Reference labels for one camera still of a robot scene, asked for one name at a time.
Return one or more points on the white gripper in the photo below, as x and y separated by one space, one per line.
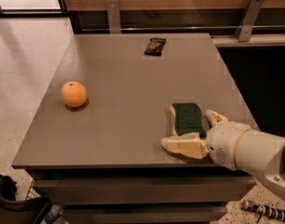
222 143

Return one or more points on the blue small object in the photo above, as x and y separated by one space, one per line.
53 214

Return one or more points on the black and white striped cylinder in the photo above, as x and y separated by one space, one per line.
263 210

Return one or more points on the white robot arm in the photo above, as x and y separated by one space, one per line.
236 146

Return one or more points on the right metal wall bracket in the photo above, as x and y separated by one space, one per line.
244 30

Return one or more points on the left metal wall bracket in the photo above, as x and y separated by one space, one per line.
114 16

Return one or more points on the green and yellow sponge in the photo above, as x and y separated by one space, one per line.
187 118

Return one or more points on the black rxbar chocolate wrapper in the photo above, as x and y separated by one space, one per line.
155 47

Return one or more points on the metal wall bracket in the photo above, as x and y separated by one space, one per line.
114 16
244 30

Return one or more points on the black chair part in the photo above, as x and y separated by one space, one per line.
30 211

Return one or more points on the grey drawer cabinet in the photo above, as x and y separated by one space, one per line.
103 162

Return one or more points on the orange fruit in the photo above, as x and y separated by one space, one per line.
74 94

